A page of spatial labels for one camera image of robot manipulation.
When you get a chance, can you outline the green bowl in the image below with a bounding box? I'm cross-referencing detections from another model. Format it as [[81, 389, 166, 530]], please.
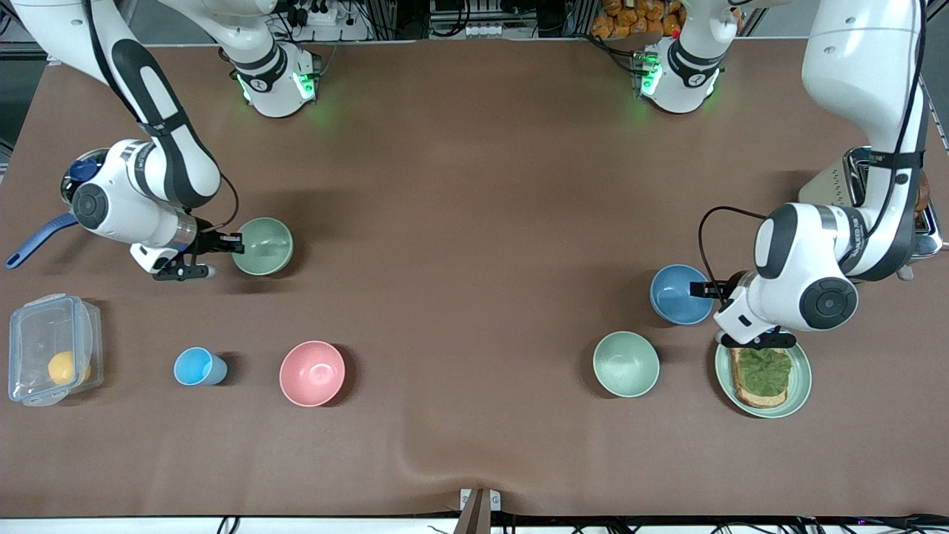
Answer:
[[232, 217, 294, 277], [593, 331, 660, 398]]

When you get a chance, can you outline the beige chrome toaster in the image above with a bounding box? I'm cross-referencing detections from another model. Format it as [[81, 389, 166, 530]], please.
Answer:
[[798, 146, 944, 283]]

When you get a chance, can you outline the metal table edge bracket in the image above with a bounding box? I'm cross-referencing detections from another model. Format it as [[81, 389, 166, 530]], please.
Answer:
[[460, 488, 501, 534]]

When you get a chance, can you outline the orange snack bag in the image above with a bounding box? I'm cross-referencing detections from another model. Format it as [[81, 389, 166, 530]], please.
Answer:
[[591, 0, 687, 39]]

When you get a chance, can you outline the glass lid blue knob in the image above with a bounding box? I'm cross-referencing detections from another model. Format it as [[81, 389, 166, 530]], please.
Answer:
[[59, 148, 112, 205]]

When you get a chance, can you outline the black pot blue handle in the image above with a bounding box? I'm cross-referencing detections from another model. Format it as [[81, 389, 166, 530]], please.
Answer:
[[5, 211, 79, 270]]

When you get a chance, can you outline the green lettuce leaf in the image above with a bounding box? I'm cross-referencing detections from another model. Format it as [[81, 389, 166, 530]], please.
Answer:
[[736, 347, 793, 396]]

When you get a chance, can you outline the clear plastic food container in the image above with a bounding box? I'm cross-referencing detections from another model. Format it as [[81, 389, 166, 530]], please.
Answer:
[[8, 294, 104, 407]]

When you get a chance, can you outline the pink bowl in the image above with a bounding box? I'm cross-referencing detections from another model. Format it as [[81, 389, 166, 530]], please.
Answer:
[[280, 340, 346, 407]]

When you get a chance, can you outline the yellow lemon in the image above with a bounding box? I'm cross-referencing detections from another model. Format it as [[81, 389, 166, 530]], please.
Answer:
[[48, 351, 91, 386]]

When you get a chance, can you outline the white power strip with plugs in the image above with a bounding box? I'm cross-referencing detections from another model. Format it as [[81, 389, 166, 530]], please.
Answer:
[[285, 0, 338, 27]]

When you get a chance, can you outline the toasted bread slice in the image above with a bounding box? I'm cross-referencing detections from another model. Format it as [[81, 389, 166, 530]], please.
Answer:
[[730, 349, 788, 409]]

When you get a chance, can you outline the blue bowl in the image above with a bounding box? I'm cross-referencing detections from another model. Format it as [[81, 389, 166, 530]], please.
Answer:
[[650, 264, 715, 326]]

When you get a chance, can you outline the brown table cloth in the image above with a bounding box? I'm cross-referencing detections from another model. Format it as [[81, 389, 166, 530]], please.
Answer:
[[0, 39, 949, 518]]

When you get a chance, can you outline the green plate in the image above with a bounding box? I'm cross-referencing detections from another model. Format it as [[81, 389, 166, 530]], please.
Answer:
[[715, 337, 813, 419]]

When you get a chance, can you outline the light blue cup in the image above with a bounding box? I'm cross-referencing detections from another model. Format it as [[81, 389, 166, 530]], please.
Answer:
[[173, 347, 228, 386]]

